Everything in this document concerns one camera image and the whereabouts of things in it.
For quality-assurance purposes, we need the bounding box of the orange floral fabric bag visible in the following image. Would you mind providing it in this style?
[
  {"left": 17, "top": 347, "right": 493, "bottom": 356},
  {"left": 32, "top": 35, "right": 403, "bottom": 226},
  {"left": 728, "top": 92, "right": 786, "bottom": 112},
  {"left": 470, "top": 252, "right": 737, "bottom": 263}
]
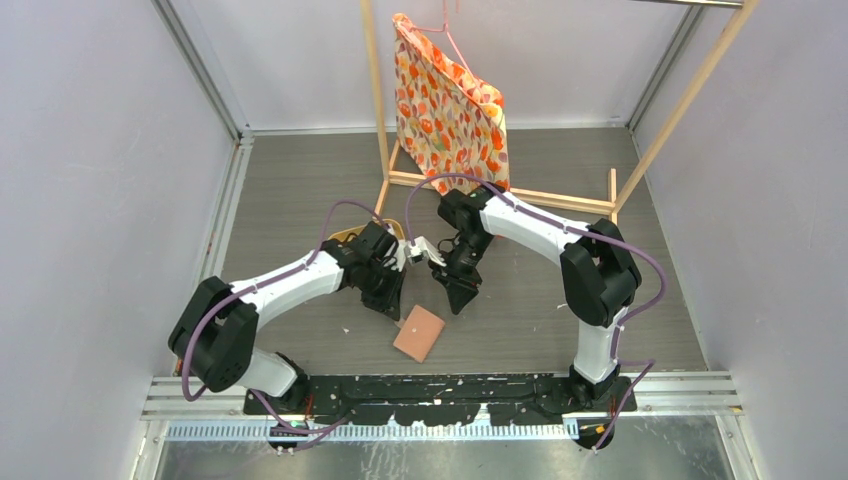
[{"left": 392, "top": 13, "right": 511, "bottom": 190}]

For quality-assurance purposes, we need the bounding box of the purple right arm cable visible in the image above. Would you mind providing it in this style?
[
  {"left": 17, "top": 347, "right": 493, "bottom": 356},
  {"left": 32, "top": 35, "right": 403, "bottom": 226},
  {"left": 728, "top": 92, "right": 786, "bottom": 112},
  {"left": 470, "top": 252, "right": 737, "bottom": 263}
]
[{"left": 404, "top": 173, "right": 669, "bottom": 453}]

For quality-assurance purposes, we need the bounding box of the wooden hanging rack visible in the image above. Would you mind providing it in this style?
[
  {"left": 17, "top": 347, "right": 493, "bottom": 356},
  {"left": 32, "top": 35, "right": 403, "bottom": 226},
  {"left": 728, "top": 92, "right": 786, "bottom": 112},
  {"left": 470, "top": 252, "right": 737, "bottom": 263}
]
[{"left": 359, "top": 1, "right": 759, "bottom": 222}]

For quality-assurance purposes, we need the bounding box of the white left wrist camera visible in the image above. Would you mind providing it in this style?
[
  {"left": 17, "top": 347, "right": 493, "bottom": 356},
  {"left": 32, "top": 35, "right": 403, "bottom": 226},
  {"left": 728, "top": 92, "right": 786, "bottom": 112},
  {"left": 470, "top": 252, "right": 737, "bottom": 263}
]
[{"left": 383, "top": 219, "right": 407, "bottom": 272}]

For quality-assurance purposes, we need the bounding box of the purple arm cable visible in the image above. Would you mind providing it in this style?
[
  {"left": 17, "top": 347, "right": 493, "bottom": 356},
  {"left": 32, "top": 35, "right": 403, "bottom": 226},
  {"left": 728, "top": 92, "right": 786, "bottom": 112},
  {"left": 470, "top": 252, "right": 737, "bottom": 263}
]
[
  {"left": 404, "top": 173, "right": 669, "bottom": 453},
  {"left": 181, "top": 199, "right": 392, "bottom": 453}
]

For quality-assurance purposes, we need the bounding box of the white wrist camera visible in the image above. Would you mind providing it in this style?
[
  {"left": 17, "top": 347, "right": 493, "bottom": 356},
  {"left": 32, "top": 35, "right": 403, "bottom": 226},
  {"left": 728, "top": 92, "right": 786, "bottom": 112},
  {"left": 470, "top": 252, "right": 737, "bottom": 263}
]
[
  {"left": 383, "top": 219, "right": 407, "bottom": 272},
  {"left": 405, "top": 236, "right": 446, "bottom": 267}
]

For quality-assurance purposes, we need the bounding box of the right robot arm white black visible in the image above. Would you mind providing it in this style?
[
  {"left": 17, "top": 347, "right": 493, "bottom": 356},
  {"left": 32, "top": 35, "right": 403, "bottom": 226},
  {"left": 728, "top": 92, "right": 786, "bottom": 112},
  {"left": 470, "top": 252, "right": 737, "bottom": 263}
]
[{"left": 430, "top": 186, "right": 642, "bottom": 411}]

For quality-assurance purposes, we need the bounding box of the pink wire hanger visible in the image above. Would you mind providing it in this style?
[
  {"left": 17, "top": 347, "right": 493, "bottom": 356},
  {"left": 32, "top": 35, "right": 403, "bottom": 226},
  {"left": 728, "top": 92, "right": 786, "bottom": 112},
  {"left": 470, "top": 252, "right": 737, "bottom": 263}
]
[{"left": 411, "top": 0, "right": 474, "bottom": 76}]

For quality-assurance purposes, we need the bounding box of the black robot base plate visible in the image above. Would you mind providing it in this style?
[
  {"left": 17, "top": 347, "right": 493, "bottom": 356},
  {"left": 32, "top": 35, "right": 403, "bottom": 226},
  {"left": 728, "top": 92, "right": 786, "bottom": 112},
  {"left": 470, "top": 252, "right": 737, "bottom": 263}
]
[{"left": 243, "top": 373, "right": 637, "bottom": 426}]

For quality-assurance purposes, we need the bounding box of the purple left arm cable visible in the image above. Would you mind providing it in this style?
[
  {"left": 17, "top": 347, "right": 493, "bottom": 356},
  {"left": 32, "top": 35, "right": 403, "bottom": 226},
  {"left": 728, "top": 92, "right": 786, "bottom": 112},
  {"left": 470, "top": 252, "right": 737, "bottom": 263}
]
[{"left": 181, "top": 199, "right": 392, "bottom": 453}]

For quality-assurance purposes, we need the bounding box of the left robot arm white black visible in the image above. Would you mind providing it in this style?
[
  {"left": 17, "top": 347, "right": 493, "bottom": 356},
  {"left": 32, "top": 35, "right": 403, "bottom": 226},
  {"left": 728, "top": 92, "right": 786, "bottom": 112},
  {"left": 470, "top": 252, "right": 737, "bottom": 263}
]
[{"left": 167, "top": 221, "right": 408, "bottom": 414}]

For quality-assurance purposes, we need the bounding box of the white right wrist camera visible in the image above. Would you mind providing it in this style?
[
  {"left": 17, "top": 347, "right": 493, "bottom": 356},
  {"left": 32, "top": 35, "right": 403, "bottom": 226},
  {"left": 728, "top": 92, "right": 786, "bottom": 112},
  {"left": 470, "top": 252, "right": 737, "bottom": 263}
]
[{"left": 405, "top": 236, "right": 446, "bottom": 267}]

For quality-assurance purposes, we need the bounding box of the yellow oval card tray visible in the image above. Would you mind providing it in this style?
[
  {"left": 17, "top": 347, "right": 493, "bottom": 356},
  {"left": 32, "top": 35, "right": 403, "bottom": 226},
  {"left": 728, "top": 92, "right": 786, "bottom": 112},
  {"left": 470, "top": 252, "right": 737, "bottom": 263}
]
[{"left": 329, "top": 219, "right": 406, "bottom": 243}]

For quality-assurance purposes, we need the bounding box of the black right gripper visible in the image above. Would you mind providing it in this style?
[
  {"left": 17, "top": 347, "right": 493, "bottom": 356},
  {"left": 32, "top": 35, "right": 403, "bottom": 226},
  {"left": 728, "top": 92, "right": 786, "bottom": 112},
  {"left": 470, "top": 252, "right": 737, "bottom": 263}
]
[{"left": 428, "top": 232, "right": 494, "bottom": 315}]

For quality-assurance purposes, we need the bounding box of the pink blue card holder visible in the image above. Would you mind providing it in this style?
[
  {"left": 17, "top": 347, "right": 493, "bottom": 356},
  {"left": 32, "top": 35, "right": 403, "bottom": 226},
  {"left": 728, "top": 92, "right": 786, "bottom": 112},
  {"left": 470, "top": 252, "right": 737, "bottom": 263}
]
[{"left": 393, "top": 305, "right": 446, "bottom": 364}]

